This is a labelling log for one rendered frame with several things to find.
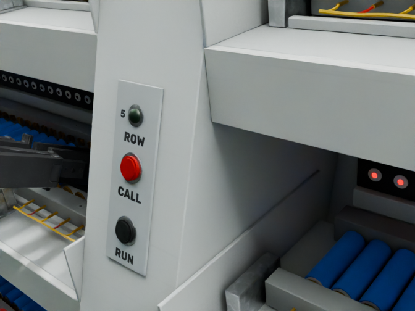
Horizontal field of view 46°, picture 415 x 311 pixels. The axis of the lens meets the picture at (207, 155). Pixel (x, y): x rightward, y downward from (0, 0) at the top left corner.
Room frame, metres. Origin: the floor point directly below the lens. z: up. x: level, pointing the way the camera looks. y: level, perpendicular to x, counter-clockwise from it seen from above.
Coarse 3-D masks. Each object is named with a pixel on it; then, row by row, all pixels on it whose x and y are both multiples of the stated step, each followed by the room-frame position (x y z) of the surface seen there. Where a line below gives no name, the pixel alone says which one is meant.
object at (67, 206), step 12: (24, 192) 0.48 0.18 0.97; (36, 192) 0.46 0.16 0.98; (48, 192) 0.46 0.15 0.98; (60, 192) 0.46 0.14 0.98; (24, 204) 0.46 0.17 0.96; (36, 204) 0.47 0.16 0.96; (48, 204) 0.45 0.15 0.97; (60, 204) 0.43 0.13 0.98; (72, 204) 0.43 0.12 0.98; (84, 204) 0.43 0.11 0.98; (48, 216) 0.44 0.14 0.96; (60, 216) 0.44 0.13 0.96; (72, 216) 0.43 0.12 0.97; (84, 216) 0.41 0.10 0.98; (84, 228) 0.42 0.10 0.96; (72, 240) 0.40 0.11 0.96
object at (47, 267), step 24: (24, 96) 0.71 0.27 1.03; (72, 192) 0.50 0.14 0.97; (24, 216) 0.46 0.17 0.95; (0, 240) 0.43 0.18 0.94; (24, 240) 0.42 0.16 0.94; (48, 240) 0.42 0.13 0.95; (0, 264) 0.43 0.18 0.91; (24, 264) 0.39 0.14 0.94; (48, 264) 0.39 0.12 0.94; (72, 264) 0.33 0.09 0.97; (24, 288) 0.41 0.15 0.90; (48, 288) 0.37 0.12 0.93; (72, 288) 0.35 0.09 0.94
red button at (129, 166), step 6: (126, 156) 0.31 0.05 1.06; (126, 162) 0.30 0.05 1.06; (132, 162) 0.30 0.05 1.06; (120, 168) 0.31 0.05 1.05; (126, 168) 0.30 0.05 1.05; (132, 168) 0.30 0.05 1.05; (138, 168) 0.30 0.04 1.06; (126, 174) 0.30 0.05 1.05; (132, 174) 0.30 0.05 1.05; (132, 180) 0.30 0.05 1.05
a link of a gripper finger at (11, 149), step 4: (0, 148) 0.37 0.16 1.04; (4, 148) 0.37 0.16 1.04; (8, 148) 0.37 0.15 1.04; (12, 148) 0.38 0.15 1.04; (16, 148) 0.38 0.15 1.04; (20, 148) 0.39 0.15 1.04; (16, 152) 0.38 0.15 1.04; (20, 152) 0.38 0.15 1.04; (24, 152) 0.38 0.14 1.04; (28, 152) 0.38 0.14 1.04; (32, 152) 0.38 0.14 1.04; (36, 152) 0.39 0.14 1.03; (40, 152) 0.39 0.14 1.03; (44, 152) 0.40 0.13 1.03; (48, 152) 0.40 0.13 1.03; (52, 152) 0.40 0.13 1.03; (44, 188) 0.40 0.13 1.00; (48, 188) 0.40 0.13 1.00
